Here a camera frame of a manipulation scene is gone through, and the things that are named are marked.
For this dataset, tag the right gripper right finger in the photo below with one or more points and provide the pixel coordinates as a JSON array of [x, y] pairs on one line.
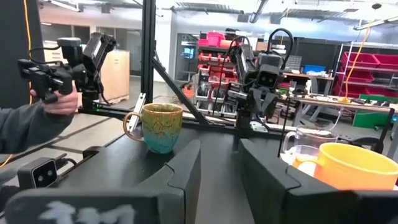
[[267, 183]]

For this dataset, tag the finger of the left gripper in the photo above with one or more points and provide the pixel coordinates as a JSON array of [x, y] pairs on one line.
[[271, 102], [257, 102]]

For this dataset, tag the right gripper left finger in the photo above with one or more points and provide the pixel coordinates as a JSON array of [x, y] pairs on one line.
[[186, 174]]

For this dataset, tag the green brown ceramic mug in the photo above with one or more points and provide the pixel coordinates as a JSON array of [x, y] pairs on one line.
[[161, 130]]

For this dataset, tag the clear plastic mug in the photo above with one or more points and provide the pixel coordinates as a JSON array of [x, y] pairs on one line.
[[306, 140]]

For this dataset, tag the orange plastic mug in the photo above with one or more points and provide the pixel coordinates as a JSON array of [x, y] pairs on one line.
[[351, 171]]

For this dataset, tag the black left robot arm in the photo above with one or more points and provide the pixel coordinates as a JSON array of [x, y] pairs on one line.
[[245, 62]]

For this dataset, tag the person's forearm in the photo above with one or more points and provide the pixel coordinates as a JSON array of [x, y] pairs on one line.
[[28, 127]]

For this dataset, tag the cluttered workbench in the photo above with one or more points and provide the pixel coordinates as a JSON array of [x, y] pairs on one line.
[[311, 100]]

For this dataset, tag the blue storage bin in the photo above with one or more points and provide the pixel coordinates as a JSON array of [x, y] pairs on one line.
[[314, 69]]

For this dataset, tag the black rack with red bins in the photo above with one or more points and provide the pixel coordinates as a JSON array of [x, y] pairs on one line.
[[211, 67]]

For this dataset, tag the orange bucket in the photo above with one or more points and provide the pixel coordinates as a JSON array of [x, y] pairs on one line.
[[188, 92]]

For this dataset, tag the magenta storage bin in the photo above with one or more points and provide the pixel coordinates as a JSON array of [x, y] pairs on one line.
[[215, 39]]

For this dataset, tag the green box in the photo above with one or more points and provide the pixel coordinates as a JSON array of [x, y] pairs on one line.
[[370, 119]]

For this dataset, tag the plywood crate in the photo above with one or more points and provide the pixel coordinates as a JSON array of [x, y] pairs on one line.
[[115, 74]]

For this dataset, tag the person's hand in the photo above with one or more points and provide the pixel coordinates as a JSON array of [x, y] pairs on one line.
[[62, 104]]

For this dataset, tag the black upright panel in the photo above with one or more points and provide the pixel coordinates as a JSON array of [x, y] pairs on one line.
[[15, 37]]

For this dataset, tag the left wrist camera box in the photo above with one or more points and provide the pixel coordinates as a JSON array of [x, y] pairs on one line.
[[268, 77]]

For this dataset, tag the silver metal bracket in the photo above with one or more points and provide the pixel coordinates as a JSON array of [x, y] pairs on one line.
[[138, 109]]

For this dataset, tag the black aluminium rig frame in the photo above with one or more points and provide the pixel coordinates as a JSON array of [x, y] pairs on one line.
[[148, 46]]

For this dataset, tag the small grey depth camera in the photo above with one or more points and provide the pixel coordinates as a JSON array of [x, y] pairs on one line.
[[37, 174]]

